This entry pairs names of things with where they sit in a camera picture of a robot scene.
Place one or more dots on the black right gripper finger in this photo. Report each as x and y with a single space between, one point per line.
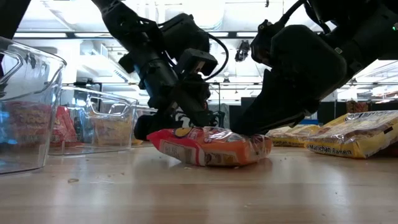
273 112

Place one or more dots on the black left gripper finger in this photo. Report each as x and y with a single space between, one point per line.
202 112

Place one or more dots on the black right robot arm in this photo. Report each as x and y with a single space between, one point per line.
367 25

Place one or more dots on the black background cabinet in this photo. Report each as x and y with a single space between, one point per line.
244 101

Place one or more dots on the clear plastic bin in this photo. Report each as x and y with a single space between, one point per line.
31 77
102 102
146 124

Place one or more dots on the black ceiling mounted device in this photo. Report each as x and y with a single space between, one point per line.
242 51

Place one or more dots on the orange black patterned object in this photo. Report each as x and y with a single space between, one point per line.
357 106

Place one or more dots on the dark background cabinet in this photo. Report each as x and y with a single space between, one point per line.
384 106

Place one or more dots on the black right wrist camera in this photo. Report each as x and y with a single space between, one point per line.
264 40

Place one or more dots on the white ceiling air duct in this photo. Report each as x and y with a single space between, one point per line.
203 12

